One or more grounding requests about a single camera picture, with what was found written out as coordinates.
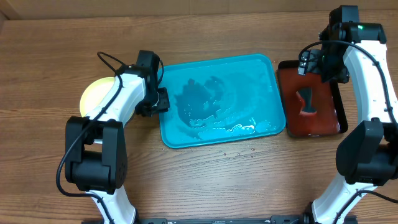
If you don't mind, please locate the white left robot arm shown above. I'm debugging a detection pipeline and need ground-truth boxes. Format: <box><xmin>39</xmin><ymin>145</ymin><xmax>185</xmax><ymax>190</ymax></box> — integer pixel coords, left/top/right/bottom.
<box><xmin>55</xmin><ymin>50</ymin><xmax>170</xmax><ymax>223</ymax></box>

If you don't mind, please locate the orange sponge with dark scourer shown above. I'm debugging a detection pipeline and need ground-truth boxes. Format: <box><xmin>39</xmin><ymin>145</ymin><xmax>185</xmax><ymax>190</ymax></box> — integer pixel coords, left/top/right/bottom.
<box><xmin>296</xmin><ymin>88</ymin><xmax>317</xmax><ymax>116</ymax></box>

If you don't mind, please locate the yellow-green plate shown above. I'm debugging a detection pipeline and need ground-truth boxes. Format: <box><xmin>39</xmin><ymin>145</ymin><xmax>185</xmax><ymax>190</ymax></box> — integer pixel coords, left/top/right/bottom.
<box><xmin>80</xmin><ymin>77</ymin><xmax>134</xmax><ymax>123</ymax></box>

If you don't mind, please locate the teal plastic tray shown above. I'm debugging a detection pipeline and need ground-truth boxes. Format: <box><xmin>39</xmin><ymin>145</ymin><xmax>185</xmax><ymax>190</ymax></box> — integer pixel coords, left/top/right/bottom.
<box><xmin>158</xmin><ymin>54</ymin><xmax>286</xmax><ymax>149</ymax></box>

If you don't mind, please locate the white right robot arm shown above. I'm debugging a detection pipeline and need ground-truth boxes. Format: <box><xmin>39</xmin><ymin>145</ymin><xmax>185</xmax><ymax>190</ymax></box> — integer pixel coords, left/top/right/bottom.
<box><xmin>298</xmin><ymin>5</ymin><xmax>397</xmax><ymax>224</ymax></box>

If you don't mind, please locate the dark red black-rimmed tray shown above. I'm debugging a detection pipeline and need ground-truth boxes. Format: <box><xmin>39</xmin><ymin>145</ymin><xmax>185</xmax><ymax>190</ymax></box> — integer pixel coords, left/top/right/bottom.
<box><xmin>277</xmin><ymin>60</ymin><xmax>348</xmax><ymax>138</ymax></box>

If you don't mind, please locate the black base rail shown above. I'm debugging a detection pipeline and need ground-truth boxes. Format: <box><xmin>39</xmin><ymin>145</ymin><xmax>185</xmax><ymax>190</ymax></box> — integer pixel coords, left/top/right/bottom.
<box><xmin>138</xmin><ymin>215</ymin><xmax>300</xmax><ymax>224</ymax></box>

